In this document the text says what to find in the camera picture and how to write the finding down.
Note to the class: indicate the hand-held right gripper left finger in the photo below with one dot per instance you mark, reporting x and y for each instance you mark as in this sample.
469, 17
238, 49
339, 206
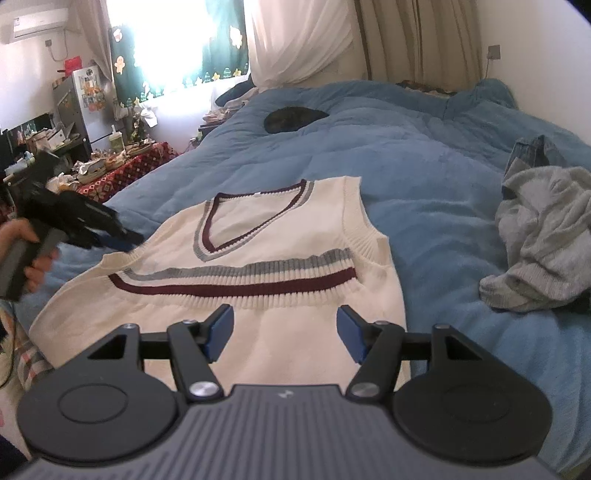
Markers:
221, 332

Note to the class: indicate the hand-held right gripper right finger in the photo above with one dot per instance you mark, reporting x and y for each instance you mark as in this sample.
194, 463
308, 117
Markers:
350, 334

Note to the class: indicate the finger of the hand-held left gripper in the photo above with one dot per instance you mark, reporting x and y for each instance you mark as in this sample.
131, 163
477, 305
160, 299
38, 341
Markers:
124, 240

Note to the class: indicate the cream knit vest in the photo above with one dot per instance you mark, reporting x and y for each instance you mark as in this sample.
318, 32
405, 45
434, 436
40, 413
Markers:
277, 332

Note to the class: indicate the person's left hand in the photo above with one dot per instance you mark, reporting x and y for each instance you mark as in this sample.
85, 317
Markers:
41, 267

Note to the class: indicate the black shelf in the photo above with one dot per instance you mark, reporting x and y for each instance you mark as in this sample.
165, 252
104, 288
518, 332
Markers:
74, 147

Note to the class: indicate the red patterned side table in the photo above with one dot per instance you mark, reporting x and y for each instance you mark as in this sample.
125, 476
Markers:
134, 170

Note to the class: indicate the green drink cup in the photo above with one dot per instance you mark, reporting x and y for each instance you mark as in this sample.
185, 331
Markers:
115, 141

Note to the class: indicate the grey refrigerator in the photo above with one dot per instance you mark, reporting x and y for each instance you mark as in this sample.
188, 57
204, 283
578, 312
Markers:
74, 110

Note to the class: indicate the small decorated tree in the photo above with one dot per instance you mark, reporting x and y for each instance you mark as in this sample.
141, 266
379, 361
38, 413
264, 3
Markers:
143, 117

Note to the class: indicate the dark wooden nightstand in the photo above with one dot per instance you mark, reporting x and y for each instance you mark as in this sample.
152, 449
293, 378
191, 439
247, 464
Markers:
212, 129

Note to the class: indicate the beige sheer curtain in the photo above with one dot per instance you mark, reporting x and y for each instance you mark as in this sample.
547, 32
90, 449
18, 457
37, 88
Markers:
92, 37

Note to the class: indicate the dark navy pillow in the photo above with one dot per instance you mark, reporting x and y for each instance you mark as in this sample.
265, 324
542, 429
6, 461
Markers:
235, 92

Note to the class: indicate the white air conditioner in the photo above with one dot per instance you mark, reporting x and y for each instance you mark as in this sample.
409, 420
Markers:
37, 21

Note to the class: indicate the blue fleece blanket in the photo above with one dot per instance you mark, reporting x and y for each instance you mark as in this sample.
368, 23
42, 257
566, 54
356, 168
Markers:
438, 161

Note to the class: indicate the grey sweater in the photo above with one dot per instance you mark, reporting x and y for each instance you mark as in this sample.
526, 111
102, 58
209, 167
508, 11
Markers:
545, 230

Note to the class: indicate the green printed curtain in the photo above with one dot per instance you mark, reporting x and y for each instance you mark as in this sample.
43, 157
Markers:
221, 32

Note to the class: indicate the blue jeans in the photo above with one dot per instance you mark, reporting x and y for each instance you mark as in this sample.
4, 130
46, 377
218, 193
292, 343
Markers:
531, 152

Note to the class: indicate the dark patterned pillow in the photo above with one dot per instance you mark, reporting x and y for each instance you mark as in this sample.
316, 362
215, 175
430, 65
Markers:
425, 86

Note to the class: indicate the white sheer curtain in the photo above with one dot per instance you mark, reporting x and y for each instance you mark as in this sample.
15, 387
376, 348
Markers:
300, 37

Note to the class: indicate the red wall decoration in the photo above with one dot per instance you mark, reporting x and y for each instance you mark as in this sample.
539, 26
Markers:
72, 64

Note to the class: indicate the wall socket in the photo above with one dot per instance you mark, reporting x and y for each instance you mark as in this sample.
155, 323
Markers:
494, 51

